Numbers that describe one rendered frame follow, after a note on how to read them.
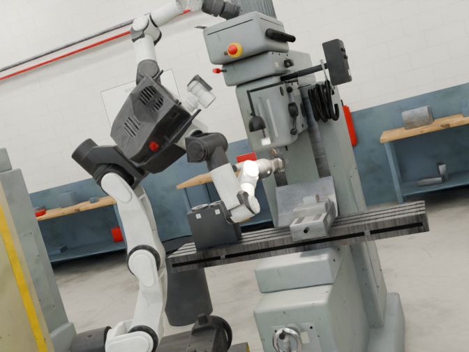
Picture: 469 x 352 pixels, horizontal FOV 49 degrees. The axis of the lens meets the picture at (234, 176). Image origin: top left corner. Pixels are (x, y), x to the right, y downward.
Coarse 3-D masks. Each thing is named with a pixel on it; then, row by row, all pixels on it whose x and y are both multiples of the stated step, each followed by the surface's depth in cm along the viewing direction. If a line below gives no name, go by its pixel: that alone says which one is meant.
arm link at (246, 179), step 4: (244, 164) 221; (248, 164) 221; (252, 164) 222; (256, 164) 223; (244, 168) 218; (248, 168) 219; (252, 168) 220; (256, 168) 221; (244, 172) 217; (248, 172) 217; (252, 172) 218; (256, 172) 219; (244, 176) 216; (248, 176) 216; (252, 176) 216; (256, 176) 217; (244, 180) 215; (248, 180) 215; (252, 180) 216; (256, 180) 217; (240, 184) 216; (252, 184) 216
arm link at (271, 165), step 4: (260, 160) 230; (264, 160) 230; (268, 160) 238; (272, 160) 233; (276, 160) 233; (280, 160) 233; (284, 160) 234; (264, 164) 228; (268, 164) 229; (272, 164) 232; (276, 164) 233; (280, 164) 234; (284, 164) 234; (268, 168) 228; (272, 168) 232; (276, 168) 233; (280, 168) 234; (268, 172) 229; (268, 176) 231
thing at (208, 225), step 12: (204, 204) 263; (216, 204) 253; (192, 216) 255; (204, 216) 253; (216, 216) 252; (192, 228) 256; (204, 228) 254; (216, 228) 253; (228, 228) 252; (204, 240) 255; (216, 240) 254; (228, 240) 253
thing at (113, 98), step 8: (168, 72) 703; (168, 80) 706; (112, 88) 735; (120, 88) 731; (128, 88) 727; (168, 88) 708; (176, 88) 704; (104, 96) 742; (112, 96) 738; (120, 96) 734; (104, 104) 745; (112, 104) 740; (120, 104) 736; (112, 112) 743; (112, 120) 745
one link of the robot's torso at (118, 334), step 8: (128, 320) 233; (112, 328) 226; (120, 328) 226; (128, 328) 233; (112, 336) 218; (120, 336) 215; (128, 336) 215; (136, 336) 215; (144, 336) 215; (112, 344) 215; (120, 344) 215; (128, 344) 215; (136, 344) 214; (144, 344) 214; (152, 344) 215
